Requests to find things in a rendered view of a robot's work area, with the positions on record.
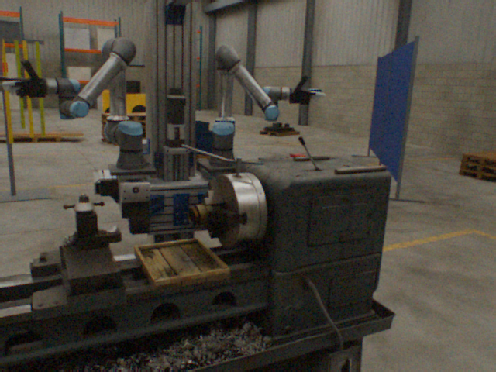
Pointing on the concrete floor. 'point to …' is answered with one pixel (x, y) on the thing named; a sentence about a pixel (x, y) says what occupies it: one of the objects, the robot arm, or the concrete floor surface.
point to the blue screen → (393, 110)
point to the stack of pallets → (130, 120)
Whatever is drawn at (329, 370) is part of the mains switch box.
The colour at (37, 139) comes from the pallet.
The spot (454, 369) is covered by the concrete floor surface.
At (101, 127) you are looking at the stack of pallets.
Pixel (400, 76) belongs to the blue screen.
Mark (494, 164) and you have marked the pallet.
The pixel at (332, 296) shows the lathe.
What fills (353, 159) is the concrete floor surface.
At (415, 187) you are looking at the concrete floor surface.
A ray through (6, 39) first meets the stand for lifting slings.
